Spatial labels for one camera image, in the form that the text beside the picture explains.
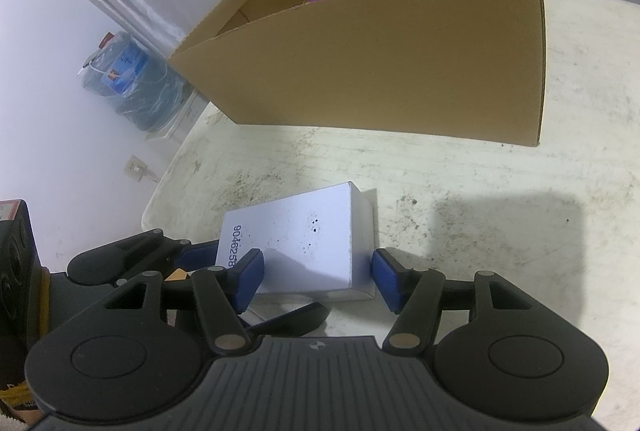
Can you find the blue water jug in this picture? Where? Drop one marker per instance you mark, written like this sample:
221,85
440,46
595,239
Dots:
135,86

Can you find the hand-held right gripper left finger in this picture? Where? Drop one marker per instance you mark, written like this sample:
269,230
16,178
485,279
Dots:
250,276

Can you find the white rectangular box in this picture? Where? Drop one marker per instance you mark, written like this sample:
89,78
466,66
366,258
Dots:
300,231

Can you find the white cabinet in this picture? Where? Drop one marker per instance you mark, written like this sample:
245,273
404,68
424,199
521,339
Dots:
500,171

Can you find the white wall outlet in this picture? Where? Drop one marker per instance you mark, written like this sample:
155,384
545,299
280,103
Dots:
134,167

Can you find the brown cardboard box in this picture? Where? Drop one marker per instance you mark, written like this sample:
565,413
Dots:
375,61

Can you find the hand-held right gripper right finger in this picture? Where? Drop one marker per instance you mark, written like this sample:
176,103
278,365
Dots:
385,276

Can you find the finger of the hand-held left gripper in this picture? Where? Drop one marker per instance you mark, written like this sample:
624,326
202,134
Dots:
295,318
125,251

